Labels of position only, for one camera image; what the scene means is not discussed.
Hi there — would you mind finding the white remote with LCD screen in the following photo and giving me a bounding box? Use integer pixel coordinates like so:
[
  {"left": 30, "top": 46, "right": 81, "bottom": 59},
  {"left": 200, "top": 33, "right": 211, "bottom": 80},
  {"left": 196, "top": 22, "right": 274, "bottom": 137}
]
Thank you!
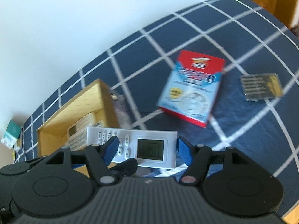
[{"left": 87, "top": 126, "right": 177, "bottom": 169}]

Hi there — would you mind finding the clear plastic screwdriver set case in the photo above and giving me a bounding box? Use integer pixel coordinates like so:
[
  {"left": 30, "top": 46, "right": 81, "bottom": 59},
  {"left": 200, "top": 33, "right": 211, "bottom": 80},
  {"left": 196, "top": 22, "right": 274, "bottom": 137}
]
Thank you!
[{"left": 240, "top": 73, "right": 283, "bottom": 102}]

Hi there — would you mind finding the white air conditioner remote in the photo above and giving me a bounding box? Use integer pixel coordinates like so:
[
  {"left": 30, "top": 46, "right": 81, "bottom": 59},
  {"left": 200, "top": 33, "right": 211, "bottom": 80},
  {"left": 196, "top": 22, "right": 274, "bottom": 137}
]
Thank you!
[{"left": 65, "top": 112, "right": 103, "bottom": 151}]

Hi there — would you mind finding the yellow cardboard shoe box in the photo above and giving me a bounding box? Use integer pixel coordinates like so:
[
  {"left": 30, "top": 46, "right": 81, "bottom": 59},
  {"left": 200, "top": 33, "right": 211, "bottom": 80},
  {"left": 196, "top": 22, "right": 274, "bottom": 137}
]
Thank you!
[{"left": 37, "top": 79, "right": 120, "bottom": 156}]

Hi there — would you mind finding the red blue cleaner box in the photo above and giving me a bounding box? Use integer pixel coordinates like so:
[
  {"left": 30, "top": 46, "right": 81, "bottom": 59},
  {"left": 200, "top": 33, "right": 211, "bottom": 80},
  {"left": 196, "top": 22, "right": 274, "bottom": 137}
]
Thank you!
[{"left": 157, "top": 50, "right": 226, "bottom": 127}]

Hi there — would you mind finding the green white tissue box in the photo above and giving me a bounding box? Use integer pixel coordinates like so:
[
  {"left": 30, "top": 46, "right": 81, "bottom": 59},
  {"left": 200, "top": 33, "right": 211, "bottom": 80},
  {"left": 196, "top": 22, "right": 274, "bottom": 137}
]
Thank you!
[{"left": 1, "top": 120, "right": 21, "bottom": 149}]

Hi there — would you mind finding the navy white grid bedsheet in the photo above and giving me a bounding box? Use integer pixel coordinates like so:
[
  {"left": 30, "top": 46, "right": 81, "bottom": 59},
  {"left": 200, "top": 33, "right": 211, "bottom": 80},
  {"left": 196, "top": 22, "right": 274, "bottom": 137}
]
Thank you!
[{"left": 16, "top": 0, "right": 298, "bottom": 216}]

